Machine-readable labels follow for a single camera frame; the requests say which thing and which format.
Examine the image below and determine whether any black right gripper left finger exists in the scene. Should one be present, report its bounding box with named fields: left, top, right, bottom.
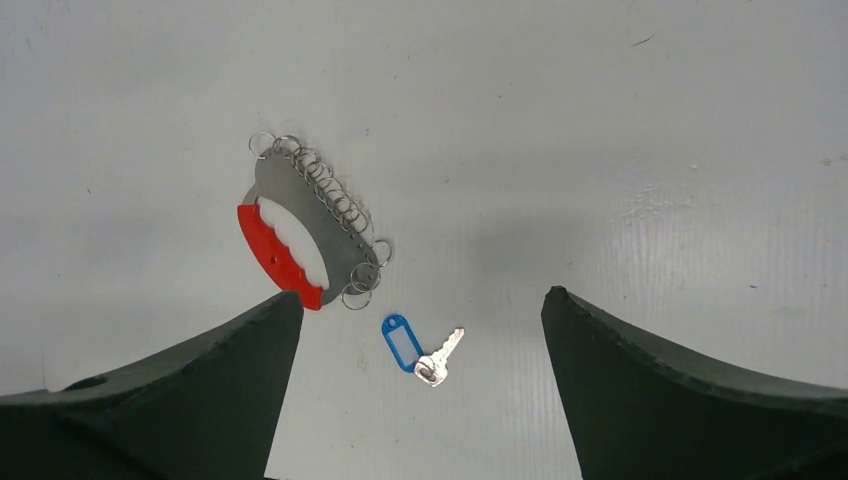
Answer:
left=1, top=292, right=304, bottom=479

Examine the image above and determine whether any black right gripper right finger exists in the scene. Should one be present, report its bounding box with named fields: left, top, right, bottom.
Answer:
left=541, top=286, right=847, bottom=479

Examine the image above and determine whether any metal key holder red handle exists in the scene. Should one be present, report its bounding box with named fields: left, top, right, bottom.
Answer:
left=237, top=132, right=394, bottom=311

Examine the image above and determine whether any silver key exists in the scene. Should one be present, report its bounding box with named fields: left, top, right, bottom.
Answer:
left=413, top=327, right=465, bottom=387

